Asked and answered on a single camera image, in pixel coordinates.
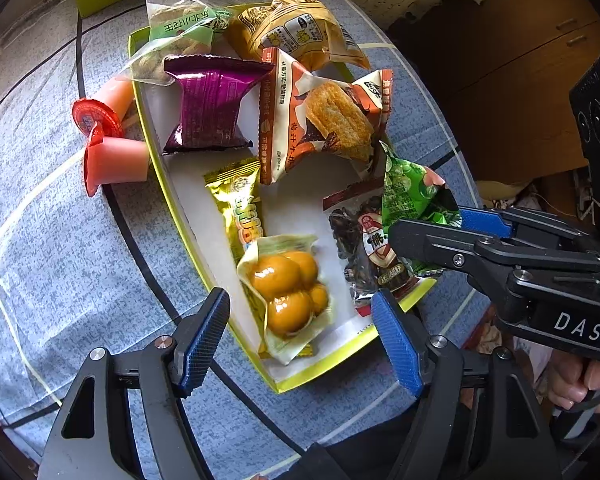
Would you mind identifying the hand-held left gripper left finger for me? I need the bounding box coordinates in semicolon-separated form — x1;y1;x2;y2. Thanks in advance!
37;287;231;480

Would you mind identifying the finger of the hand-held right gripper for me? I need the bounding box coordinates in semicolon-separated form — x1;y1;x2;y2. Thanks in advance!
389;217;600;286
459;206;596;253

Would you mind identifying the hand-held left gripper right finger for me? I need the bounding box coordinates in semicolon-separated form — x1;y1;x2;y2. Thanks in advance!
371;289;563;480

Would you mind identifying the green snack packet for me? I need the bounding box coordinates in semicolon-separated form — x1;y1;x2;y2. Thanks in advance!
380;141;463;278

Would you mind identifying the dark brown snack packet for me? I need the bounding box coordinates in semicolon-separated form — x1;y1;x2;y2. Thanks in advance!
322;187;431;318

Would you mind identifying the gold quail egg packet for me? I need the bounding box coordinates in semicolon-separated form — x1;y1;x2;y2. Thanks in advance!
202;156;331;367

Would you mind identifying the yellow-green shallow box tray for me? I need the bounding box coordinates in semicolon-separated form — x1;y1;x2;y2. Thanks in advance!
127;2;438;395

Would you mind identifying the orange white snack packet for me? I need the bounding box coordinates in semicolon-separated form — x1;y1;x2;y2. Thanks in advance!
257;47;398;186

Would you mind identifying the purple snack packet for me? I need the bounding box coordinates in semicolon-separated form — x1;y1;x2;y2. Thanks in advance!
162;55;276;155

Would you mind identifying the person's right hand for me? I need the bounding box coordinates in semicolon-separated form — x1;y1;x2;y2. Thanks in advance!
545;347;600;413

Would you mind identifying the crumpled patterned cloth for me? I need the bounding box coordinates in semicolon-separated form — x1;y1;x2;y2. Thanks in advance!
475;180;591;221

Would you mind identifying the person's dark clothing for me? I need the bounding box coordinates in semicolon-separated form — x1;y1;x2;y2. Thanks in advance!
260;400;431;480

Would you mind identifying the wooden cabinet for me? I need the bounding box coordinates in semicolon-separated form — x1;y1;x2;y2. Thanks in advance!
385;0;600;201

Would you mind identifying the pink jelly cup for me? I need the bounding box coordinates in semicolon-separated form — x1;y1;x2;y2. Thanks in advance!
84;122;151;197
71;77;135;138

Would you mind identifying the yellow snack bag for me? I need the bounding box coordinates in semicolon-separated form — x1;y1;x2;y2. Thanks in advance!
225;0;372;73

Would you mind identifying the clear peanut bag green label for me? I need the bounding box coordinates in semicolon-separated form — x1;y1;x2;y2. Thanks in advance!
129;0;241;86

